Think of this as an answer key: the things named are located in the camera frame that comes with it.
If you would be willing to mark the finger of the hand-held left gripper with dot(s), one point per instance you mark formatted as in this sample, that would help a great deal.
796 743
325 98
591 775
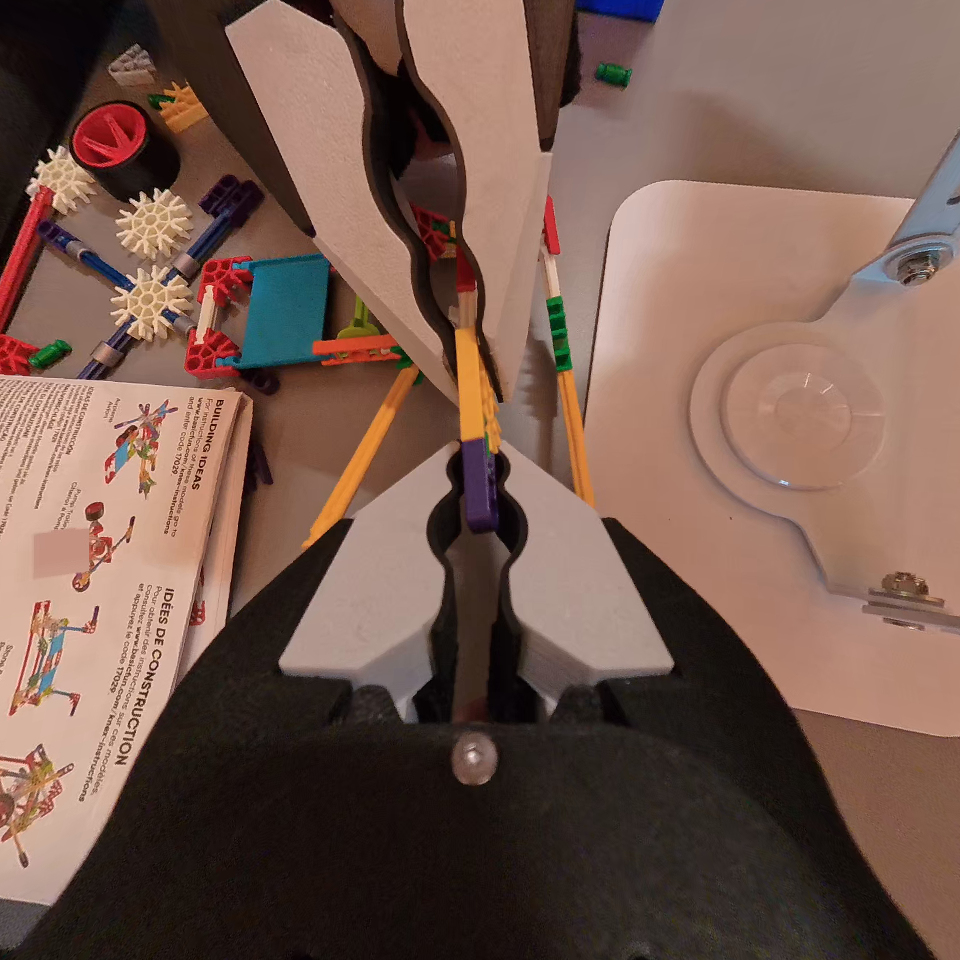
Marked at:
495 150
315 135

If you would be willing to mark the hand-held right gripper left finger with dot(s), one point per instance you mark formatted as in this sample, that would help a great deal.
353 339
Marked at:
367 600

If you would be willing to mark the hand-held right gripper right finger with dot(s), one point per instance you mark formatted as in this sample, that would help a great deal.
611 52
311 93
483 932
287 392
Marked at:
592 600

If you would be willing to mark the colourful construction toy model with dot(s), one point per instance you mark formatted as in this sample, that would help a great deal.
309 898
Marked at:
289 315

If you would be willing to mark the yellow connector with green rods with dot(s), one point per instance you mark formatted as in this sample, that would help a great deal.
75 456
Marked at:
181 109

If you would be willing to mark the red wheel with black tyre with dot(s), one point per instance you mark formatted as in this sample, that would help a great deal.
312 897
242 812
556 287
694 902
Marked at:
112 139

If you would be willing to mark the green short toy rod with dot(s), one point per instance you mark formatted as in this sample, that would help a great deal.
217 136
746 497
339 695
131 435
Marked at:
51 352
613 73

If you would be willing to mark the white toy booklet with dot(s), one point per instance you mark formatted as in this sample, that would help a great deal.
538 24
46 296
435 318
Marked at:
234 487

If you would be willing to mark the blue plastic box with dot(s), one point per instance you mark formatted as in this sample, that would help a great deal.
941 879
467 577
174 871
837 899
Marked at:
619 9

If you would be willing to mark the blue rod cross assembly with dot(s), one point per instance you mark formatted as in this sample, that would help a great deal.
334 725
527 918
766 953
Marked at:
150 300

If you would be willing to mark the white book stand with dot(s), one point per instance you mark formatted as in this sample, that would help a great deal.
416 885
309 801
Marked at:
675 300

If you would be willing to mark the illustrated toy leaflet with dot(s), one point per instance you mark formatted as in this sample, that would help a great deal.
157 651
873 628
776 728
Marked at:
112 600

